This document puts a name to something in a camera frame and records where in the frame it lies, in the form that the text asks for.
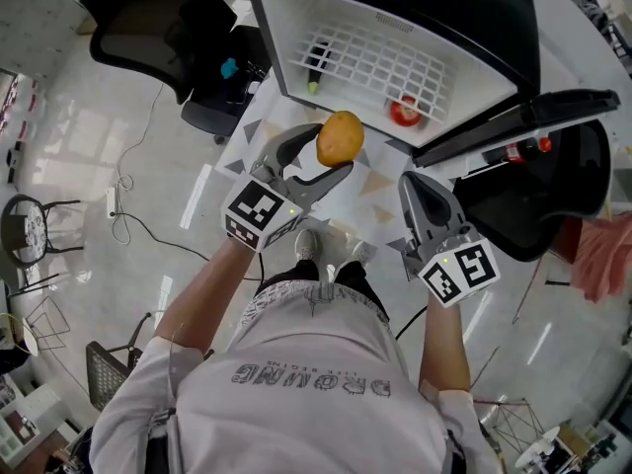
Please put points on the grey patterned cabinet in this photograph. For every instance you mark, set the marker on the grey patterned cabinet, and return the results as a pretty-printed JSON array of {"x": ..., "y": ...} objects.
[{"x": 34, "y": 13}]

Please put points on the person's grey shoe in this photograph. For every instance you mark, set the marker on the person's grey shoe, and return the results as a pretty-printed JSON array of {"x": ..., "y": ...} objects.
[
  {"x": 306, "y": 245},
  {"x": 364, "y": 252}
]

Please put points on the white curved desk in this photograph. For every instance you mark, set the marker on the white curved desk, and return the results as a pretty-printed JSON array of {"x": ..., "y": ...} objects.
[{"x": 558, "y": 27}]

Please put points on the dark red wooden-leg chair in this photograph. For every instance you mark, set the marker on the dark red wooden-leg chair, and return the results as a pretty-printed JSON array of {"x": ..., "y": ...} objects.
[{"x": 568, "y": 240}]

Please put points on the black mini fridge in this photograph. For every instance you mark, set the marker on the black mini fridge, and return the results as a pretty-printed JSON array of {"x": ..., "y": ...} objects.
[{"x": 296, "y": 18}]

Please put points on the person's right grey shoe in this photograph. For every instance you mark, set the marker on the person's right grey shoe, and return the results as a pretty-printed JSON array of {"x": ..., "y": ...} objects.
[{"x": 364, "y": 252}]

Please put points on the red apple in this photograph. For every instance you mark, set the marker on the red apple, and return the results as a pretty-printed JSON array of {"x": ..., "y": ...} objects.
[{"x": 406, "y": 111}]

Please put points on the dark soda bottle red cap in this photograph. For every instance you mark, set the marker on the dark soda bottle red cap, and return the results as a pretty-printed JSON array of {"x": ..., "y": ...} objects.
[{"x": 523, "y": 150}]

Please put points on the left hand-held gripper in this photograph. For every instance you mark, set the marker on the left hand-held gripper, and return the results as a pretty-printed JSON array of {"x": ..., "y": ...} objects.
[{"x": 259, "y": 210}]

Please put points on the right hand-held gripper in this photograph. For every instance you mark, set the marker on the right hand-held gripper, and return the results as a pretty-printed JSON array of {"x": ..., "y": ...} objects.
[{"x": 459, "y": 274}]

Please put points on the orange fruit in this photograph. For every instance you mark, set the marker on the orange fruit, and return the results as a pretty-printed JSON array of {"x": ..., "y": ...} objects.
[{"x": 340, "y": 138}]

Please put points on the black mesh office chair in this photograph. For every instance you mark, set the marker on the black mesh office chair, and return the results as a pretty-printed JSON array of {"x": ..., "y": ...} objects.
[{"x": 148, "y": 27}]

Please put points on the pink cloth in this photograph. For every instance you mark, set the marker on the pink cloth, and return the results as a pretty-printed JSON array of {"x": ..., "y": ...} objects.
[{"x": 602, "y": 260}]

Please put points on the white triangle-patterned table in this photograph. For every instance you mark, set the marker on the white triangle-patterned table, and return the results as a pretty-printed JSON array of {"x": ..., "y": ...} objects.
[{"x": 380, "y": 185}]

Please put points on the person's white printed shirt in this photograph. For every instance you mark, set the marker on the person's white printed shirt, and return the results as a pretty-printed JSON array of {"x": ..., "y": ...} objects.
[{"x": 306, "y": 422}]

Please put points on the person's black trousers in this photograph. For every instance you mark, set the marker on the person's black trousers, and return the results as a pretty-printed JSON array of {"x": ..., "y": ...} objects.
[{"x": 306, "y": 272}]

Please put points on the small blue object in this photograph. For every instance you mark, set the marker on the small blue object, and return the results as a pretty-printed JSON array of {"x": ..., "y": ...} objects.
[{"x": 229, "y": 68}]

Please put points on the black perforated metal chair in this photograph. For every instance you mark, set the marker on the black perforated metal chair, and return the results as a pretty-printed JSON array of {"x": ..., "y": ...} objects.
[{"x": 106, "y": 373}]

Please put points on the person's right forearm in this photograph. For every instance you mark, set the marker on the person's right forearm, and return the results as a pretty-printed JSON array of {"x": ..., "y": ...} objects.
[{"x": 444, "y": 348}]

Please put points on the white power strip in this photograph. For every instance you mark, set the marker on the white power strip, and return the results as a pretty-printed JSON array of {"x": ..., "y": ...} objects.
[{"x": 110, "y": 203}]

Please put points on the person's left forearm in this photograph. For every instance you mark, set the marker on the person's left forearm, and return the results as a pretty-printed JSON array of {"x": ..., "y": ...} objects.
[{"x": 202, "y": 304}]

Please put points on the black round metal chair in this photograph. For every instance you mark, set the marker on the black round metal chair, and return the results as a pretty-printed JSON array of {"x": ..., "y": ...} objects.
[{"x": 20, "y": 230}]

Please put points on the person's left grey shoe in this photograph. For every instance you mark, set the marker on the person's left grey shoe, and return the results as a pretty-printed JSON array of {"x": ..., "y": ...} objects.
[{"x": 306, "y": 245}]

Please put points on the black padded office chair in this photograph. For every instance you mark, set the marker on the black padded office chair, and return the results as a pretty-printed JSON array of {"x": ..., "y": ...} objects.
[{"x": 543, "y": 200}]

